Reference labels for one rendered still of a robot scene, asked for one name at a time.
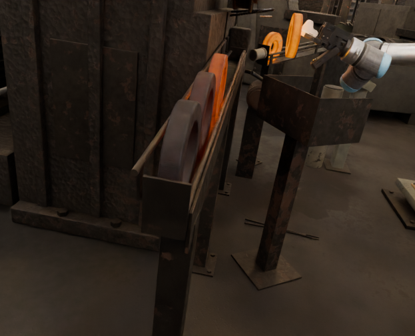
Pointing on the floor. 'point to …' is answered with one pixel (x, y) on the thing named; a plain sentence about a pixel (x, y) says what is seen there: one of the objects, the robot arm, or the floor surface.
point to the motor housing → (250, 133)
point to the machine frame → (98, 103)
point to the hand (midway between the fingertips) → (294, 30)
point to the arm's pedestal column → (407, 212)
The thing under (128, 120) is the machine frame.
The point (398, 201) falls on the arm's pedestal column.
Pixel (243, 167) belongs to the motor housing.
